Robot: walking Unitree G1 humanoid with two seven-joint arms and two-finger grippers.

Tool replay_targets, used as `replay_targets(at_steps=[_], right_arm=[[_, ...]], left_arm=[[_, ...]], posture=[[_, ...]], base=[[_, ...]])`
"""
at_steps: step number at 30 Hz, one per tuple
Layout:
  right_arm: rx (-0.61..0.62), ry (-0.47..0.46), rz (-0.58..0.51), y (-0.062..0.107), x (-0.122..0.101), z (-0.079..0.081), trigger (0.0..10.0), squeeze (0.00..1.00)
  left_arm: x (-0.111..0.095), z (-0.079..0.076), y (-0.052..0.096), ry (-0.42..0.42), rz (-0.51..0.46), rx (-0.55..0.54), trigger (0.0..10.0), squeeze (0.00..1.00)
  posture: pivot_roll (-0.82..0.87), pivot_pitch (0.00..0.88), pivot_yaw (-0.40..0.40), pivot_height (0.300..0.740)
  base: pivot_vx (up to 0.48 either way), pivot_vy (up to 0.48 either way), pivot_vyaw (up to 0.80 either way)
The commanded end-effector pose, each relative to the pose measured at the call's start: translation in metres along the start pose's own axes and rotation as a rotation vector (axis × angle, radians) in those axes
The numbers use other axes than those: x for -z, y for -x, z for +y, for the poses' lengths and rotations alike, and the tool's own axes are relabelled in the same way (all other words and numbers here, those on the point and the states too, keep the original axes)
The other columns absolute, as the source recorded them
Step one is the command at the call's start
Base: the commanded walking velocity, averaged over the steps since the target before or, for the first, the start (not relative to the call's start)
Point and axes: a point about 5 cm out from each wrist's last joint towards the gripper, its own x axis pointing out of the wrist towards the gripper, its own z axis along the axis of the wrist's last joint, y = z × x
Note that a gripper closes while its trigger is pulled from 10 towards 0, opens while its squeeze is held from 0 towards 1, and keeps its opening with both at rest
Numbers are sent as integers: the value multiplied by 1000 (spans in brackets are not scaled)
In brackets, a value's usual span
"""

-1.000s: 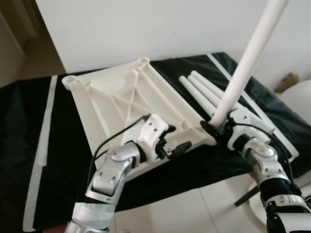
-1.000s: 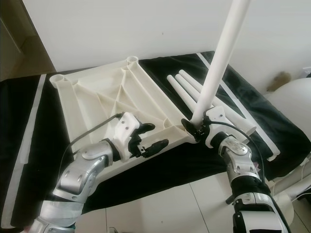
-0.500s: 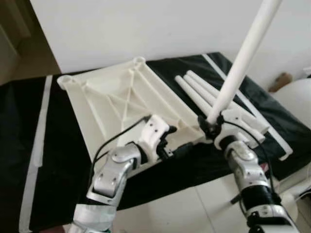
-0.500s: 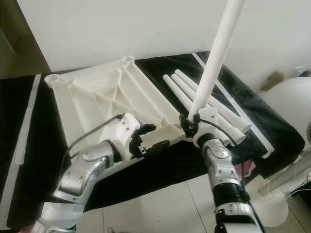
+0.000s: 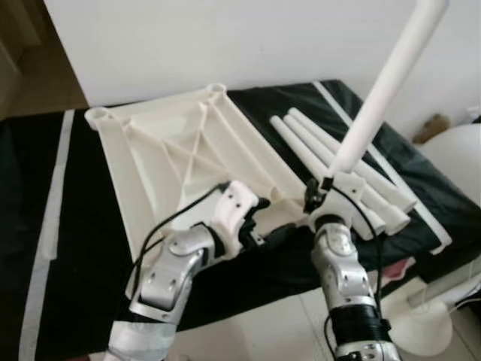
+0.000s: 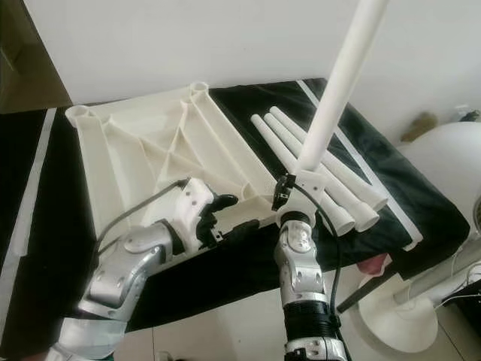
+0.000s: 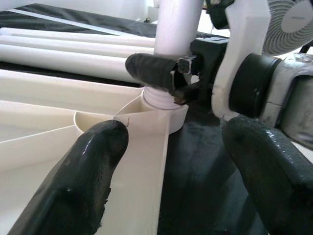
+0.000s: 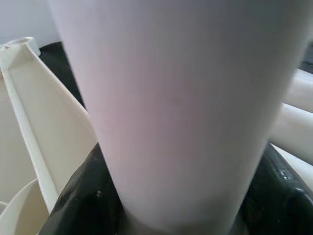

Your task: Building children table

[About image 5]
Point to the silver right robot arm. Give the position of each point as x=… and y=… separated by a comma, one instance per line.
x=346, y=278

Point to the white standing fan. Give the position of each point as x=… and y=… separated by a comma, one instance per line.
x=458, y=158

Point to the wall socket with black plug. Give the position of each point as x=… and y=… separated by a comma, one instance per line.
x=472, y=113

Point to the pink item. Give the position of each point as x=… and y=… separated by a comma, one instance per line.
x=398, y=268

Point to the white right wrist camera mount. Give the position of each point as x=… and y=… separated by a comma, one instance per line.
x=349, y=188

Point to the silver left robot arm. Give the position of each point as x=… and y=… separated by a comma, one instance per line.
x=173, y=271

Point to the brown plush object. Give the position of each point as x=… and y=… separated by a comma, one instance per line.
x=432, y=128

